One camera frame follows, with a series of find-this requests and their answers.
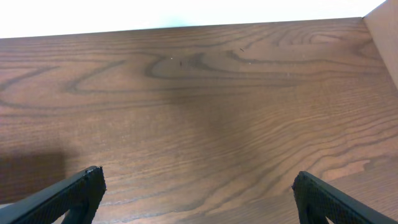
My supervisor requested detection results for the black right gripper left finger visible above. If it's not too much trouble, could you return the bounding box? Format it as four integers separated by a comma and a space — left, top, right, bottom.
1, 166, 106, 224

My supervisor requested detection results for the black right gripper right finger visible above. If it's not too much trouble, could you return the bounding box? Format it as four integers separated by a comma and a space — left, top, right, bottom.
292, 171, 397, 224

